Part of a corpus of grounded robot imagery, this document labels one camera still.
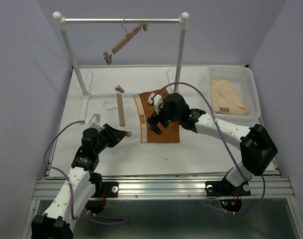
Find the cream underwear in basket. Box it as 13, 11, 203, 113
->
210, 79, 249, 115

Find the brown cotton underwear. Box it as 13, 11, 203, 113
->
133, 90, 180, 143

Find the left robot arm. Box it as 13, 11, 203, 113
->
31, 123, 127, 239

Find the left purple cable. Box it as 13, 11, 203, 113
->
43, 120, 128, 226

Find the white plastic basket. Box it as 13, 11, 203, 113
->
207, 65, 261, 121

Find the aluminium mounting rail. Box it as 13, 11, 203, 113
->
32, 175, 296, 200

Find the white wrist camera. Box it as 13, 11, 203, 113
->
147, 93, 164, 114
89, 114, 103, 131

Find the white clothes rack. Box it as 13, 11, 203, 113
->
52, 11, 190, 121

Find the beige clip hanger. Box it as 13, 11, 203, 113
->
103, 85, 132, 137
103, 19, 148, 65

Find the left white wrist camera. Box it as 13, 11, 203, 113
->
89, 114, 103, 131

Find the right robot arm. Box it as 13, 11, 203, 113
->
147, 93, 278, 197

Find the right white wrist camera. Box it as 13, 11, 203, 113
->
147, 93, 164, 114

